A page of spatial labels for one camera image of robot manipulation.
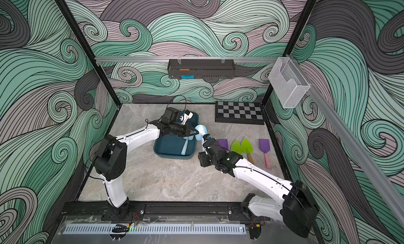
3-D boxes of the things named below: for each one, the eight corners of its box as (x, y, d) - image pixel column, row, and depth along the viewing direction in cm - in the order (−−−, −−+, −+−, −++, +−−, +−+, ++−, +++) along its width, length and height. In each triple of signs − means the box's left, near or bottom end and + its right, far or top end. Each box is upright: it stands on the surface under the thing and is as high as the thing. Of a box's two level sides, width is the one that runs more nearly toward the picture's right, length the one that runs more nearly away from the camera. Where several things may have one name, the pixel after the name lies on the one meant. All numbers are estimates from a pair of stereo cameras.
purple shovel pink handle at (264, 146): (259, 167, 90) (260, 165, 89) (258, 139, 103) (259, 137, 101) (270, 169, 90) (272, 168, 88) (268, 141, 102) (269, 139, 100)
